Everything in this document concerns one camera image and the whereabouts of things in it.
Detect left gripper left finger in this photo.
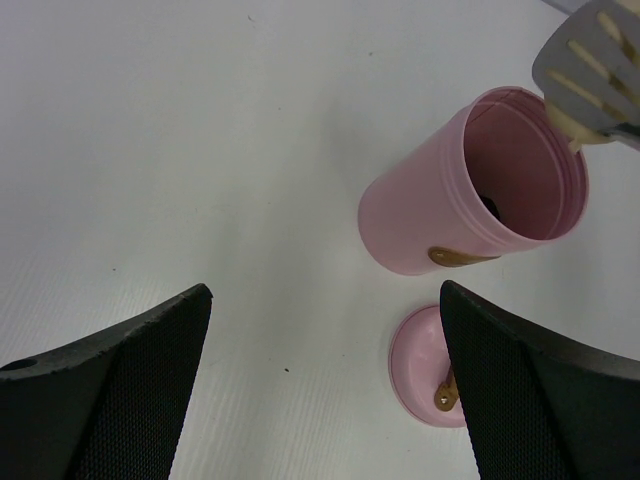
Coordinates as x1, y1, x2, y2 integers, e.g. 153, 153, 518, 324
1, 284, 213, 479

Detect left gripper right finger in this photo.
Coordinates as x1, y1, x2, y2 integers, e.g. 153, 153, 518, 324
439, 280, 639, 479

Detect pink lunch box lid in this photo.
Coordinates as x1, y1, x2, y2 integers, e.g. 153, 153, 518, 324
388, 305, 466, 428

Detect pink cylindrical lunch box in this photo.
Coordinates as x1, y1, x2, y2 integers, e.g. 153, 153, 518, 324
358, 87, 589, 275

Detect round beige bun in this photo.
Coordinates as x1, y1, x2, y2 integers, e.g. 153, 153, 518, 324
544, 12, 640, 154

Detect metal tongs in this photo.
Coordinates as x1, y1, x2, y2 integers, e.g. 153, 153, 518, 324
530, 0, 640, 151

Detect black white sushi piece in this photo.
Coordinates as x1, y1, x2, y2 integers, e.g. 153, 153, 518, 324
480, 196, 501, 221

